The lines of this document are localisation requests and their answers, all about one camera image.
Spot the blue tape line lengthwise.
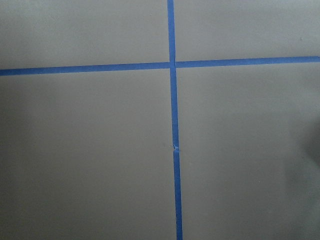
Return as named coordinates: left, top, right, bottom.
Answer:
left=167, top=0, right=183, bottom=240

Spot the blue tape line crosswise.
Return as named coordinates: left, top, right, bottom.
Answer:
left=0, top=56, right=320, bottom=76

